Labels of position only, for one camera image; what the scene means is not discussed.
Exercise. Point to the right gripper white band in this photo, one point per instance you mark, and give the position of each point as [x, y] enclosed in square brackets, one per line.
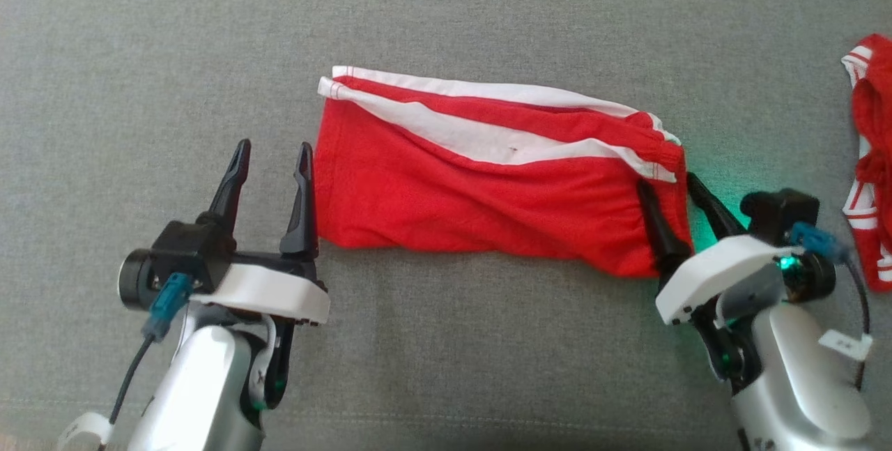
[718, 273]

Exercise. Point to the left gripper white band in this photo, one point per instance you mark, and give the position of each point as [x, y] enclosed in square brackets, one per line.
[272, 291]

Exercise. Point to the red shorts white stripes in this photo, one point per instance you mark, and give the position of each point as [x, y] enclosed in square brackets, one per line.
[453, 193]

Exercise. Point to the red basketball jersey number 23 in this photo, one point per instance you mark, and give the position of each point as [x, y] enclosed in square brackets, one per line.
[874, 144]

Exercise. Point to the grey sofa seat cushion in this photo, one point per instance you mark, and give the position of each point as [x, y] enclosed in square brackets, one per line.
[488, 5]

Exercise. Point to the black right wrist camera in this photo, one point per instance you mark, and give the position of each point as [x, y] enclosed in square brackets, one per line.
[780, 214]

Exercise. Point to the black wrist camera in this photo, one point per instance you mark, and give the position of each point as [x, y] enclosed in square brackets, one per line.
[780, 214]
[181, 259]

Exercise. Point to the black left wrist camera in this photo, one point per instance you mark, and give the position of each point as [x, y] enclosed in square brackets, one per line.
[181, 259]

